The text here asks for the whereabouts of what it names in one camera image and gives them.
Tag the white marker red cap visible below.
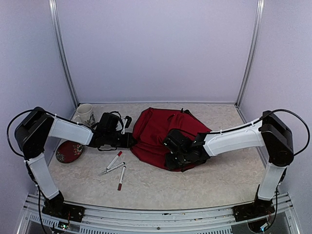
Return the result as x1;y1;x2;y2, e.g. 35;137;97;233
106;151;122;170

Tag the left aluminium frame post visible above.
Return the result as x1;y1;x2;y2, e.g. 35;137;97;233
48;0;79;108

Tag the white marker black cap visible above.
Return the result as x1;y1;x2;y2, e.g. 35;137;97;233
98;162;125;176

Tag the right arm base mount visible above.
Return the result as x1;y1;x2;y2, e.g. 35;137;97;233
233;203;275;222

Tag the right aluminium frame post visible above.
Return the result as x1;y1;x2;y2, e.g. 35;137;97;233
235;0;265;109

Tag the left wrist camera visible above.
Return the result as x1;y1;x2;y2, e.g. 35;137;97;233
121;116;132;134

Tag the red patterned dish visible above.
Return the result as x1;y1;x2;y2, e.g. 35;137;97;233
56;140;83;164

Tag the red backpack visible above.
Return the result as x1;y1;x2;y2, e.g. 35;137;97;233
130;107;211;170

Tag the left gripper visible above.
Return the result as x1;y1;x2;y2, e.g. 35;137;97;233
106;131;137;148

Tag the white marker dark-red cap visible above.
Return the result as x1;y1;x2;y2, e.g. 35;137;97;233
117;166;126;191

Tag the front aluminium rail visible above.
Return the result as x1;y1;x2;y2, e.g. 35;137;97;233
17;194;300;234

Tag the white ceramic mug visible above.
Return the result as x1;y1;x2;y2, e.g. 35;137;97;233
73;103;96;126

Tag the aluminium frame post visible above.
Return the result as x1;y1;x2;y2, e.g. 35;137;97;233
235;0;265;109
48;0;79;108

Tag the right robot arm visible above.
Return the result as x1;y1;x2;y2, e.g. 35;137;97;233
162;109;309;216

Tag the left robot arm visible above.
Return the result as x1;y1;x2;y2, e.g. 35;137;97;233
6;107;137;217

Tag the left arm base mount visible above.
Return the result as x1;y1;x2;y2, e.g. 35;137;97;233
42;203;85;222

